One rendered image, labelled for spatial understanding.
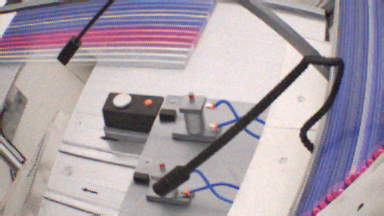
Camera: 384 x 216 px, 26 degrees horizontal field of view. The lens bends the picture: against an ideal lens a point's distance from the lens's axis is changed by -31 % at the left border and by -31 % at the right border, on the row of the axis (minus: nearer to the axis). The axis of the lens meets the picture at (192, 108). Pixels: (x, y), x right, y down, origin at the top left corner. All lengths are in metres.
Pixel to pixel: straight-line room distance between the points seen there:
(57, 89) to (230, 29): 1.30
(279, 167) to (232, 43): 0.35
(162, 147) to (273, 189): 0.17
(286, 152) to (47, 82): 1.63
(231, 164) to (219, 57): 0.28
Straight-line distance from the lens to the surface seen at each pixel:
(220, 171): 1.27
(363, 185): 0.85
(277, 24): 1.21
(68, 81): 2.86
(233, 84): 1.47
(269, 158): 1.24
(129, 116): 1.39
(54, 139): 1.89
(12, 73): 1.62
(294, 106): 1.31
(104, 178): 1.37
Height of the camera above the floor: 2.05
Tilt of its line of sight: 42 degrees down
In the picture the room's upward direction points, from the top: 48 degrees clockwise
